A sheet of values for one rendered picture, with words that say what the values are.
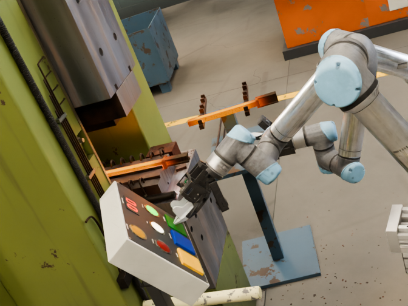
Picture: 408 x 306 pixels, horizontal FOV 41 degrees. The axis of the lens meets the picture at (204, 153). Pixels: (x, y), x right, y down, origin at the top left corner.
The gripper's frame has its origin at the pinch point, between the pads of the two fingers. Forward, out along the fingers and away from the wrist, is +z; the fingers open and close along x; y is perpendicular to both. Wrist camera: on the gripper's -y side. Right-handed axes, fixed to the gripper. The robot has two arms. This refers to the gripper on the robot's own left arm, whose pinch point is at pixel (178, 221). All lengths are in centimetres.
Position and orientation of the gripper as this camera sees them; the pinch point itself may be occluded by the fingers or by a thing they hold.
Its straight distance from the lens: 168.6
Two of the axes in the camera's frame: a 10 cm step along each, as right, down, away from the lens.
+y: -7.4, -5.2, -4.2
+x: 2.4, 3.9, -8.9
